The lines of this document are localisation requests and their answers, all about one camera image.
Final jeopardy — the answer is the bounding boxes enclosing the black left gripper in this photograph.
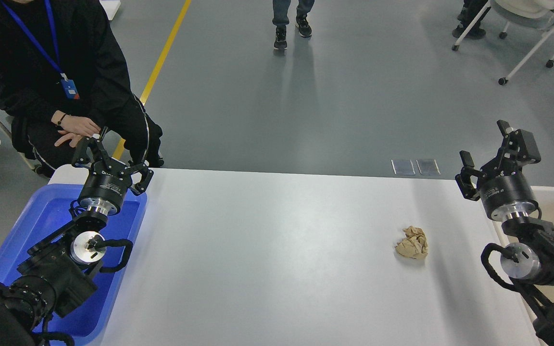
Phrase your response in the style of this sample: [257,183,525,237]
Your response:
[71,136,154,215]

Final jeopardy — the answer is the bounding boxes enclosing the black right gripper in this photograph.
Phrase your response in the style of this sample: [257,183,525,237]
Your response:
[455,120,541,222]

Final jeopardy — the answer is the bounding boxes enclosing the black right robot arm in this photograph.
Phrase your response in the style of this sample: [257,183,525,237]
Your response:
[455,120,554,346]

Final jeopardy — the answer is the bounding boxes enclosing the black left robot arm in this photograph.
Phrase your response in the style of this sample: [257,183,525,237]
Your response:
[0,136,153,346]

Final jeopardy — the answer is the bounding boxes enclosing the person's hand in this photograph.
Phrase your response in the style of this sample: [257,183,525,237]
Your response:
[54,114,101,148]

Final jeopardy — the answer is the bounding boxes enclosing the right floor socket plate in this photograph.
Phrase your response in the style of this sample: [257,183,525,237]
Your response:
[416,159,441,176]

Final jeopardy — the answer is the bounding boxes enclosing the floor socket plate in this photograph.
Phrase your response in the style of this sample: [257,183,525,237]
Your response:
[416,159,441,176]
[391,159,416,176]

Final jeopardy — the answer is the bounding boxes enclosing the blue plastic bin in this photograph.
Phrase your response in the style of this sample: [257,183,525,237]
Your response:
[0,184,147,346]

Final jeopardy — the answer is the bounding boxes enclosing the left floor socket plate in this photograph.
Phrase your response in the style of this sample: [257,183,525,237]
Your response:
[391,159,416,176]

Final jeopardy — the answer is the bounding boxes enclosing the seated person in black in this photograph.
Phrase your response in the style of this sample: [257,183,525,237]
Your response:
[0,0,164,177]

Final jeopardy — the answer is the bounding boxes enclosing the crumpled brown paper ball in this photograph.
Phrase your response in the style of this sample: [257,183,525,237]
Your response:
[394,226,429,260]

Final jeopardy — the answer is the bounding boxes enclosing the white board on floor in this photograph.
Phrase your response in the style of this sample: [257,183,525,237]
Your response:
[99,0,121,21]

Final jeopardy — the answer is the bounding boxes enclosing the person's feet by chair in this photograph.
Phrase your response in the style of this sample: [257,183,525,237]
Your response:
[452,0,490,40]

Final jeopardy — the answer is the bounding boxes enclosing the white office chair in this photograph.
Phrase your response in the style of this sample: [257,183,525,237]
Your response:
[452,0,554,86]

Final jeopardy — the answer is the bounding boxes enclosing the walking person's legs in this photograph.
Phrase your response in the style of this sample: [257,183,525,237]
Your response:
[272,0,315,50]

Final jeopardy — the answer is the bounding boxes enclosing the blue lanyard with badge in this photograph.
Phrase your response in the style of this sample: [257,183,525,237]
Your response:
[0,0,80,100]

